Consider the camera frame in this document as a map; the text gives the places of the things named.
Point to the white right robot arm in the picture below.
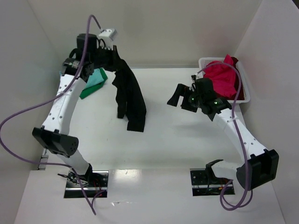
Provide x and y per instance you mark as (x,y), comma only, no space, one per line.
(259,165)

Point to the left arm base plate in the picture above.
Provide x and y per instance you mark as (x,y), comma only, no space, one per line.
(91,188)

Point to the crumpled pink t shirt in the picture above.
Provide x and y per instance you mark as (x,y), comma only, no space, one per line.
(223,78)

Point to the folded light blue t shirt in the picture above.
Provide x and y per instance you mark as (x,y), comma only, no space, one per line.
(97,77)

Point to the folded green t shirt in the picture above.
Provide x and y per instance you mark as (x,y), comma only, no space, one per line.
(87,92)

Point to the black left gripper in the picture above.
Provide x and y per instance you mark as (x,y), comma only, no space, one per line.
(111,58)

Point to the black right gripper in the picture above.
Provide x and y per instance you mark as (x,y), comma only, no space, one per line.
(186,101)

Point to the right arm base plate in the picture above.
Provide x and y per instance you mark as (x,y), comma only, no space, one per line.
(202,186)

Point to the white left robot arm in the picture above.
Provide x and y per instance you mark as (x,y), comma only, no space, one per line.
(92,51)

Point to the white plastic basket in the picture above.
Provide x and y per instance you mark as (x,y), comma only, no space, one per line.
(244,96)

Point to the black t shirt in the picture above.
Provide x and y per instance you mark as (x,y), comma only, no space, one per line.
(129,98)

